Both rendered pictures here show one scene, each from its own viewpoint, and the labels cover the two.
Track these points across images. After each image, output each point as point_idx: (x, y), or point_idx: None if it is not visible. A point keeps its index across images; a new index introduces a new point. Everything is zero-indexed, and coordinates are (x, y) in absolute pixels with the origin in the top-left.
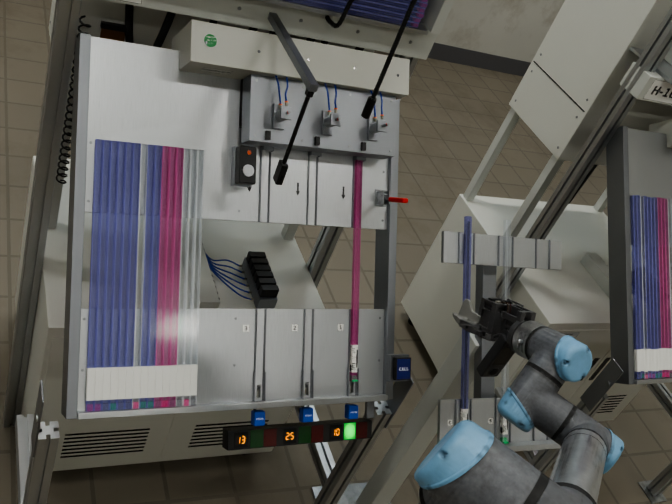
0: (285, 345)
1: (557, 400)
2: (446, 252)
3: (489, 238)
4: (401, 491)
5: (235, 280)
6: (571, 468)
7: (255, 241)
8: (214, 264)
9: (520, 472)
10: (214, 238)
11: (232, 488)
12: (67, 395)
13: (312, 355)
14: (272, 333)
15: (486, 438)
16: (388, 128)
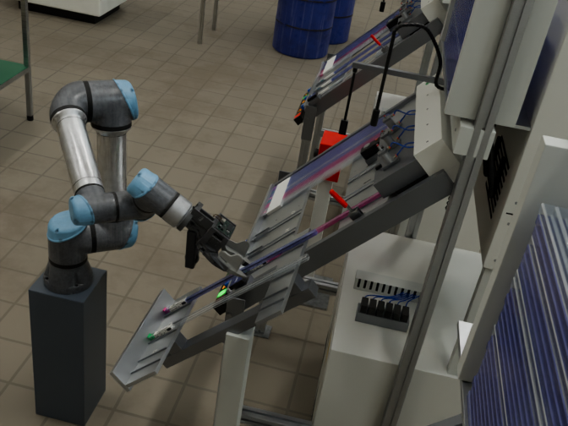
0: (279, 232)
1: (127, 191)
2: (293, 237)
3: (297, 255)
4: None
5: (382, 299)
6: (84, 133)
7: (441, 345)
8: (409, 308)
9: (96, 81)
10: (442, 320)
11: None
12: (281, 178)
13: (269, 246)
14: (286, 223)
15: (118, 83)
16: (393, 170)
